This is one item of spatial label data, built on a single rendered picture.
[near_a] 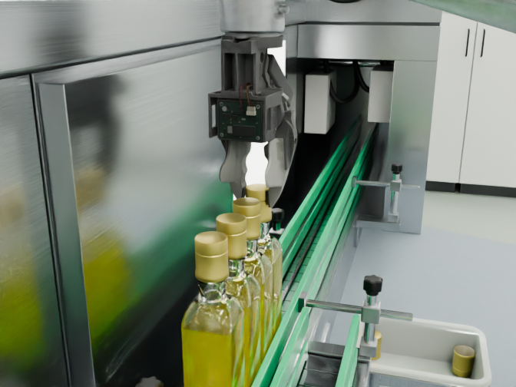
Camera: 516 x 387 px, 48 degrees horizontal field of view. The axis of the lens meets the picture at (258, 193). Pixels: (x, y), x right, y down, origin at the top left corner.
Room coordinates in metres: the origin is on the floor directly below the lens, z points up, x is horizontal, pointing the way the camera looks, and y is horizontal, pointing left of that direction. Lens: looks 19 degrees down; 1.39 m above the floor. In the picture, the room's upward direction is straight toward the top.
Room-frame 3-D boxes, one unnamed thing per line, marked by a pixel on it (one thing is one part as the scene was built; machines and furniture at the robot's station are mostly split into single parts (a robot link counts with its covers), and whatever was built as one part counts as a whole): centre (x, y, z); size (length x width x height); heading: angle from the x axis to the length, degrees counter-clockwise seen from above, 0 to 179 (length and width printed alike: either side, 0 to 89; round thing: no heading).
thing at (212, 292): (0.55, 0.05, 1.12); 0.03 x 0.03 x 0.05
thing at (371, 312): (0.76, -0.14, 0.95); 0.17 x 0.03 x 0.12; 74
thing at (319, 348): (0.76, -0.13, 0.85); 0.09 x 0.04 x 0.07; 74
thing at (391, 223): (1.38, -0.32, 0.90); 0.17 x 0.05 x 0.23; 74
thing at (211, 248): (0.55, 0.05, 1.14); 0.04 x 0.04 x 0.04
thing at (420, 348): (0.85, -0.27, 0.80); 0.22 x 0.17 x 0.09; 74
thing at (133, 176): (0.97, 0.07, 1.15); 0.90 x 0.03 x 0.34; 164
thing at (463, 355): (0.87, -0.36, 0.79); 0.04 x 0.04 x 0.04
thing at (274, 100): (0.69, 0.01, 1.29); 0.09 x 0.08 x 0.12; 160
